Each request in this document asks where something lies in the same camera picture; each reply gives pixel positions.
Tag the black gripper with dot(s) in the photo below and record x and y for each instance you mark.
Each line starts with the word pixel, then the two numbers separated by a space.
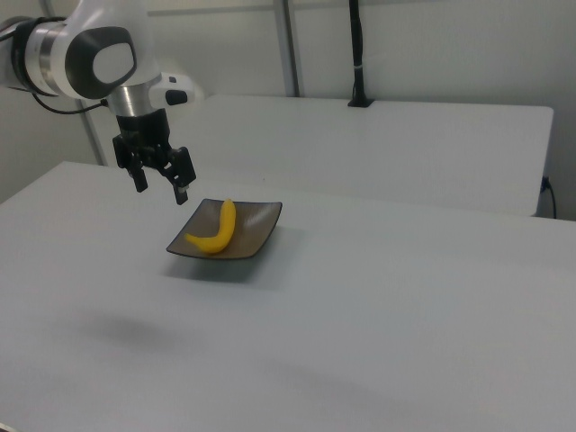
pixel 144 128

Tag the yellow banana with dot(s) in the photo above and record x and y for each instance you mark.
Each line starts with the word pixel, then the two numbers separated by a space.
pixel 222 229

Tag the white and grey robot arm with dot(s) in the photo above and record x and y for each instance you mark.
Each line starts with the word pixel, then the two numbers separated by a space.
pixel 94 49

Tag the square brown ceramic plate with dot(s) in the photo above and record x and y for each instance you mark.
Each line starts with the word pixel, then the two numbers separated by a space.
pixel 252 229

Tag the black pole with base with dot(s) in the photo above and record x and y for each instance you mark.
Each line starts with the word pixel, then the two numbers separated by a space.
pixel 358 54

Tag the grey metal partition post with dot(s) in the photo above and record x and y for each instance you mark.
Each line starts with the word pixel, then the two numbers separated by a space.
pixel 288 45

